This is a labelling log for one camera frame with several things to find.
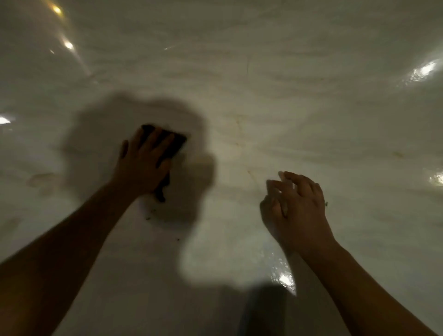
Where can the person's left hand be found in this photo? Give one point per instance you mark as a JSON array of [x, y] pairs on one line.
[[142, 169]]

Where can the person's right hand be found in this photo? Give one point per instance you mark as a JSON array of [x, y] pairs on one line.
[[301, 221]]

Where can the person's left little finger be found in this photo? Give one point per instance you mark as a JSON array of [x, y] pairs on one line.
[[124, 149]]

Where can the person's left thumb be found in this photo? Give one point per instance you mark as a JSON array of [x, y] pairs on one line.
[[165, 168]]

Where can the person's left middle finger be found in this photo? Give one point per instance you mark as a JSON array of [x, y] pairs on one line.
[[155, 139]]

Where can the person's right thumb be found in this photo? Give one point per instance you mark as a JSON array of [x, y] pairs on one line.
[[267, 213]]

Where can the dark cleaning cloth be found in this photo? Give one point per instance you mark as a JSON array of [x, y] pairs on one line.
[[178, 142]]

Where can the person's right forearm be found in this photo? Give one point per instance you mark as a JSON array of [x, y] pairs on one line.
[[360, 294]]

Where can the person's left forearm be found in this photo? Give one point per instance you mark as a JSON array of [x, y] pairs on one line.
[[58, 263]]

